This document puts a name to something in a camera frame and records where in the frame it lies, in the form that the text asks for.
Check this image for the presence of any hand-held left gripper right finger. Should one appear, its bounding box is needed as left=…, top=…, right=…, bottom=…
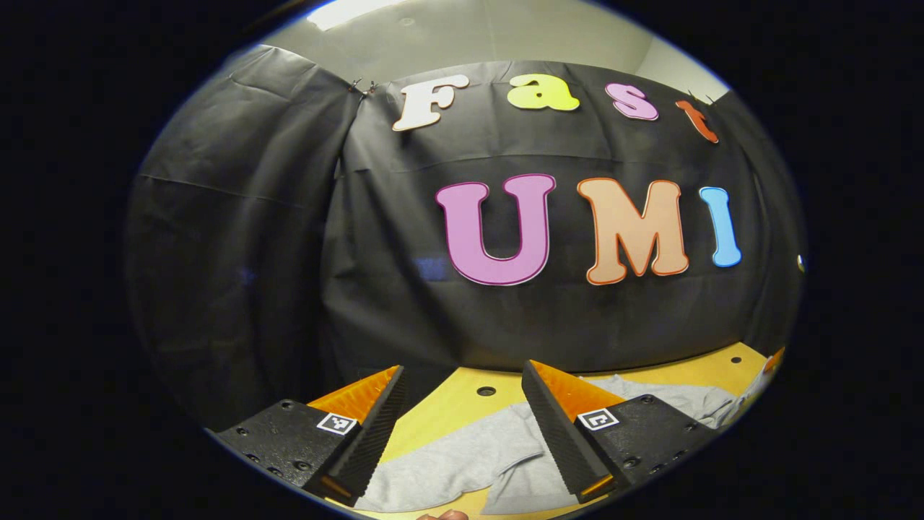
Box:
left=520, top=359, right=720, bottom=505

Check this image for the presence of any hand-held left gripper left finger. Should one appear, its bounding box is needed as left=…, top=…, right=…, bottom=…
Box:
left=215, top=365, right=407, bottom=506

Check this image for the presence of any grey zip-neck sweatshirt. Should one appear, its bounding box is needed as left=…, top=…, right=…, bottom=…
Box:
left=357, top=374, right=777, bottom=515

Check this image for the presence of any ceiling light panel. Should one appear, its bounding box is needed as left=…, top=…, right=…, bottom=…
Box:
left=309, top=0, right=409, bottom=31

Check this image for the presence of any black backdrop cloth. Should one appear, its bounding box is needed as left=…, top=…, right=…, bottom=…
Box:
left=124, top=45, right=806, bottom=434

